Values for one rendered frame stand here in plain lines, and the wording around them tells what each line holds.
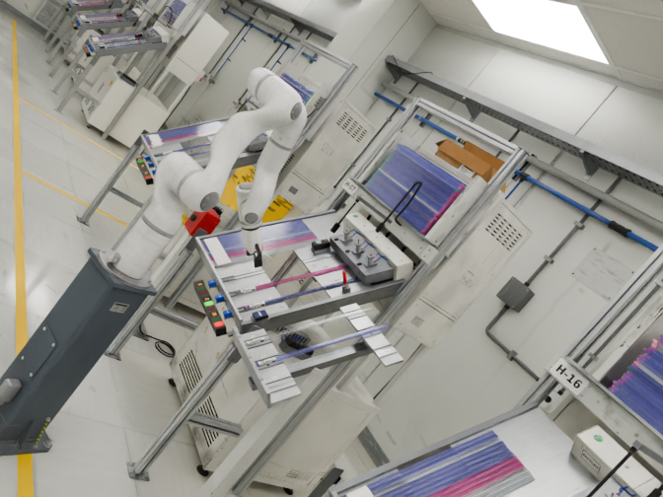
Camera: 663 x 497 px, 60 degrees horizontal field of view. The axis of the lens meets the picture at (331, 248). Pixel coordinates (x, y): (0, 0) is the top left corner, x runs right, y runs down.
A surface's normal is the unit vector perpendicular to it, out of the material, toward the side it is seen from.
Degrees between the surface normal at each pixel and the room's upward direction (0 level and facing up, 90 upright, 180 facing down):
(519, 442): 45
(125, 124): 90
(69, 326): 90
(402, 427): 90
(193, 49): 90
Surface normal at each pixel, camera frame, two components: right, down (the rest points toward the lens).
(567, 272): -0.65, -0.42
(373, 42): 0.43, 0.48
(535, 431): -0.01, -0.84
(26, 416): 0.62, 0.59
